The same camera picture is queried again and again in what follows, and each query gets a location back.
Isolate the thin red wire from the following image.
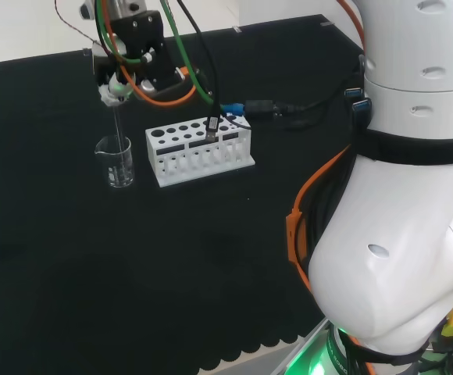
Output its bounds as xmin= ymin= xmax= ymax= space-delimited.
xmin=54 ymin=0 xmax=107 ymax=51

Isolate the clear glass rod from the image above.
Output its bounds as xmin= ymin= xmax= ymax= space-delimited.
xmin=112 ymin=103 xmax=129 ymax=158

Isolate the white test tube rack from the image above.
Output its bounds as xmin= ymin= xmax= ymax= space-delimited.
xmin=144 ymin=110 xmax=257 ymax=189

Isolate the blue cable connector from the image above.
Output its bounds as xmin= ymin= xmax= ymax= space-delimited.
xmin=219 ymin=102 xmax=247 ymax=117

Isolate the orange cable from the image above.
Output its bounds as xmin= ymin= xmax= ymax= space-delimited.
xmin=105 ymin=0 xmax=372 ymax=375

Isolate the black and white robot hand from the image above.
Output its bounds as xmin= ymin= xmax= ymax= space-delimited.
xmin=92 ymin=10 xmax=191 ymax=108

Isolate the black bench cloth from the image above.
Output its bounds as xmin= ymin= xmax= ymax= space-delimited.
xmin=0 ymin=14 xmax=367 ymax=375

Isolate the clear glass beaker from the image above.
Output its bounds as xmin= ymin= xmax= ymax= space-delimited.
xmin=94 ymin=134 xmax=135 ymax=189

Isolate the black adapter cable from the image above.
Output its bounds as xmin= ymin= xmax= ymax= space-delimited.
xmin=244 ymin=65 xmax=368 ymax=130

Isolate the black cable with USB plug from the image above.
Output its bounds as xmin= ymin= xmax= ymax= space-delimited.
xmin=177 ymin=0 xmax=220 ymax=143

